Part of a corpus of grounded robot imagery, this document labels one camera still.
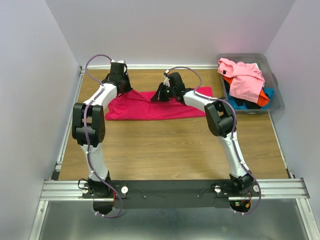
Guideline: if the magenta t-shirt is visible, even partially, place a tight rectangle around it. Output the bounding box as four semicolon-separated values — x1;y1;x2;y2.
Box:
105;90;205;121

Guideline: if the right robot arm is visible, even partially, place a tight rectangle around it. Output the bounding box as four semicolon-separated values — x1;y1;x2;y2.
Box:
151;70;255;194

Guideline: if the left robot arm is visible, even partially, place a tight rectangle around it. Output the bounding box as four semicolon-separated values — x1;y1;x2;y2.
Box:
71;60;132;198

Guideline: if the light pink t-shirt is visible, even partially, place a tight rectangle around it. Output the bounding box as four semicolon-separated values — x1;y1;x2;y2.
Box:
218;57;265;103

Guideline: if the black t-shirt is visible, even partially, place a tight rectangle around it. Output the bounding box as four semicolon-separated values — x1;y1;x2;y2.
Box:
223;80;261;110

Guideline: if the orange t-shirt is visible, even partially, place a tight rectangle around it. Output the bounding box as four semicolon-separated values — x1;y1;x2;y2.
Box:
223;77;274;109

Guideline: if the teal t-shirt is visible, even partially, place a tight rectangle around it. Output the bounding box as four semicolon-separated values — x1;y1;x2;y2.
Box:
226;87;275;110

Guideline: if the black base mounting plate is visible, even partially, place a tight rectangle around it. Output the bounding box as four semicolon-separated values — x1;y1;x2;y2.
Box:
81;179;259;213

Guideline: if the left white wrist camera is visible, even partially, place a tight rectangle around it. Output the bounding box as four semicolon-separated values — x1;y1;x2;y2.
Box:
110;59;126;65

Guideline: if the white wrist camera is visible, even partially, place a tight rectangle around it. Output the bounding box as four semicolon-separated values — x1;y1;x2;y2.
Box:
110;59;126;65
163;69;171;87

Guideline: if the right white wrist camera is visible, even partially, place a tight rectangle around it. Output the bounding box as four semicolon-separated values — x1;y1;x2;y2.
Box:
163;69;171;87

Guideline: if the aluminium front rail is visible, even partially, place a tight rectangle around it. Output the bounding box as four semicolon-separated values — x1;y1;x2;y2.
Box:
40;178;310;201

